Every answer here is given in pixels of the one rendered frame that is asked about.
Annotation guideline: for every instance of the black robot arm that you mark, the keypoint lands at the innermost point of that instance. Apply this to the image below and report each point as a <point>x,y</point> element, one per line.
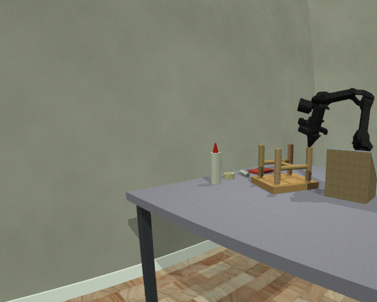
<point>321,101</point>

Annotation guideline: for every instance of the tan wooden stool leg frame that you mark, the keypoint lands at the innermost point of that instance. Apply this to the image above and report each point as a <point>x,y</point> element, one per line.
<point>285,164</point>

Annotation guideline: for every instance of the beige ring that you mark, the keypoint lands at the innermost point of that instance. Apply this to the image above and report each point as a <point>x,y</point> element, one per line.
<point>229,175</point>

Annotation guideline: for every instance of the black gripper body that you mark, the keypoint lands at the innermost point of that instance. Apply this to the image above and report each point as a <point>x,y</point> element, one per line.
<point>314,127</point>

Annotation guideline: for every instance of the tan wooden stool seat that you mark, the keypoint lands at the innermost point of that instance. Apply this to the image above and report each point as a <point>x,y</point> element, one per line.
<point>289,183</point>

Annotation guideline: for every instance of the white bottle with red cone cap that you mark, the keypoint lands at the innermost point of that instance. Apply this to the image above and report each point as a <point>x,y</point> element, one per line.
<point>215,158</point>

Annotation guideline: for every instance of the red flat rectangular block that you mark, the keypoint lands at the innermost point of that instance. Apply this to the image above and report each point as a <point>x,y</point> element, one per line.
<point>266,170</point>

